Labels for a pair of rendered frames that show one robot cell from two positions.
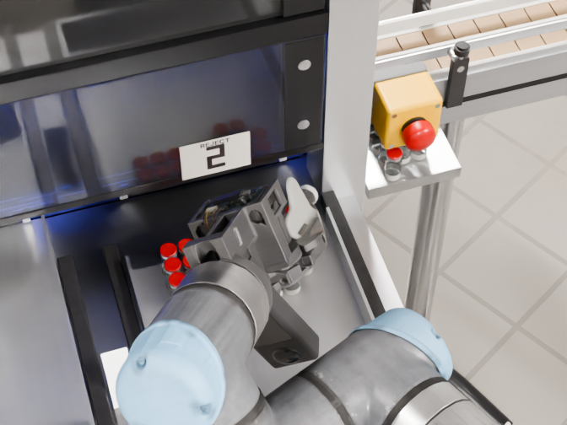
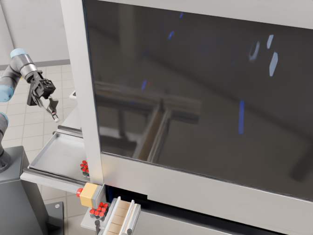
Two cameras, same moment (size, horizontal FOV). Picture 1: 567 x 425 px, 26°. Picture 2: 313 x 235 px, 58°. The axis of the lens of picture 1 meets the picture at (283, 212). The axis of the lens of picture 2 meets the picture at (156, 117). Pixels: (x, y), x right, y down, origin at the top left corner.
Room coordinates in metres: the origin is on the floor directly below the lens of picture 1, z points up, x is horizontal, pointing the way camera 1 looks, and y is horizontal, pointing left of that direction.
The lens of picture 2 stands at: (1.61, -0.64, 2.04)
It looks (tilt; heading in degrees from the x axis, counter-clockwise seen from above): 40 degrees down; 120
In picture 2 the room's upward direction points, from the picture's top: 3 degrees clockwise
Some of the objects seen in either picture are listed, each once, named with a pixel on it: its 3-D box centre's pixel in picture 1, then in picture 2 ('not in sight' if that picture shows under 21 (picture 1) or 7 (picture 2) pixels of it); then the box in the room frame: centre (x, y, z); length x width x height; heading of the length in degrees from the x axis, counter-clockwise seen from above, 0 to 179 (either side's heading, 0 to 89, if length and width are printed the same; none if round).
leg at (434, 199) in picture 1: (427, 244); not in sight; (1.21, -0.24, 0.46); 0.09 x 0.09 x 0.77; 17
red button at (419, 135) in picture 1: (417, 132); (81, 192); (0.99, -0.16, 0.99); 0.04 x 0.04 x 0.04; 17
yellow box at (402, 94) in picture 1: (404, 106); (91, 195); (1.04, -0.15, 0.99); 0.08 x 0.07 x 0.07; 17
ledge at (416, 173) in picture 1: (396, 145); (101, 216); (1.08, -0.15, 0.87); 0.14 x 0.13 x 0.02; 17
